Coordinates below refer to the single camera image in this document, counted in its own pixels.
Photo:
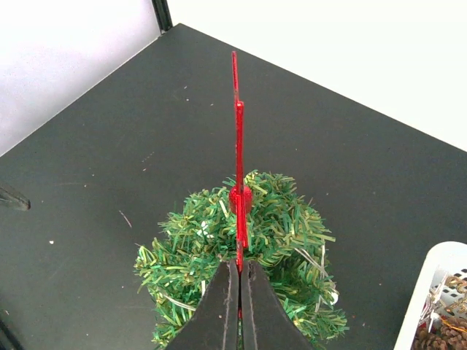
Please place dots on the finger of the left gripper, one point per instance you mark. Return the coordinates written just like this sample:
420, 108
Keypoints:
11, 198

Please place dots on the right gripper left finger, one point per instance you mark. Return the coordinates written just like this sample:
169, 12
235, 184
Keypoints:
214, 325

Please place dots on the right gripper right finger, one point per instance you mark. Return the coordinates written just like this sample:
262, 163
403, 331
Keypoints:
265, 325

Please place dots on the small green christmas tree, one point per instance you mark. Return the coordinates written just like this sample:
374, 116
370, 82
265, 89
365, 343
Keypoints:
272, 194

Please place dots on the red star ornament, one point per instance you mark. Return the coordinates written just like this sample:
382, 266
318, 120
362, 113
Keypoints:
239, 198

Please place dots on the string light with white balls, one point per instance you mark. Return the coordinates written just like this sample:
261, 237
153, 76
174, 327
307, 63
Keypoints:
291, 250

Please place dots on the pine cone ornament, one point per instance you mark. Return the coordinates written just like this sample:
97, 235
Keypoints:
451, 335

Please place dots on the white plastic basket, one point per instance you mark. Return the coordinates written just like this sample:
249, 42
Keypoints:
431, 295

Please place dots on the black frame post left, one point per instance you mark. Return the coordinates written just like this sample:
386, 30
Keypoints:
163, 15

